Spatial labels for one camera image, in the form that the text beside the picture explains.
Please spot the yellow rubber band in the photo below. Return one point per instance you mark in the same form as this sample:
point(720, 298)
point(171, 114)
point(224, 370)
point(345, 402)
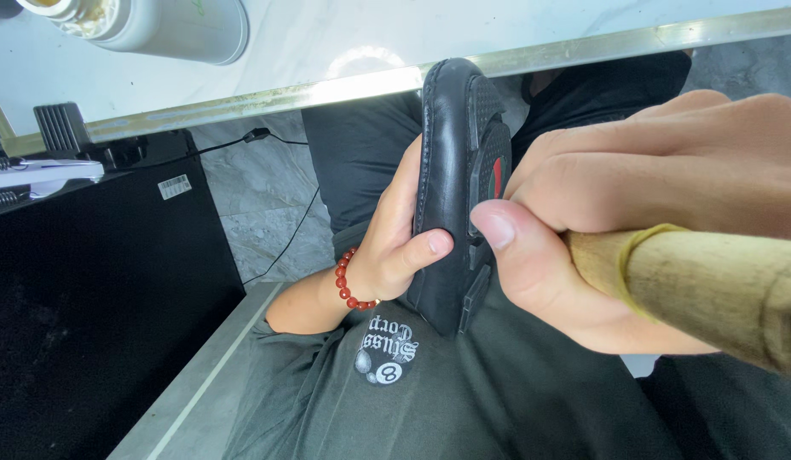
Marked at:
point(625, 268)

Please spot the black leather loafer shoe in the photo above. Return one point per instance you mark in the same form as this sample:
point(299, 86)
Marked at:
point(446, 179)

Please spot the black ribbed clamp block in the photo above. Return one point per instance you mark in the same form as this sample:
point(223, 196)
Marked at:
point(60, 128)

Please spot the person's left hand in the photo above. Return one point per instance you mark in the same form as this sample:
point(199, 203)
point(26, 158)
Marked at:
point(386, 249)

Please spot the white cylindrical canister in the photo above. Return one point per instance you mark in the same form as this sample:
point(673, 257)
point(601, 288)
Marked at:
point(165, 25)

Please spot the black trousers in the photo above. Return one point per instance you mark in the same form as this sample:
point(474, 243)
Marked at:
point(363, 153)

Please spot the white barcode sticker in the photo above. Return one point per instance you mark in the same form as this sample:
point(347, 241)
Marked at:
point(174, 186)

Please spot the grey printed t-shirt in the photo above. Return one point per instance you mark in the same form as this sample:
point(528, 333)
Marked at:
point(485, 396)

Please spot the black cabinet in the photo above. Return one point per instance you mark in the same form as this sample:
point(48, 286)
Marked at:
point(95, 306)

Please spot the person's right hand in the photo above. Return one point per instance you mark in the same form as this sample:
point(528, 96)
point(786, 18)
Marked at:
point(657, 172)

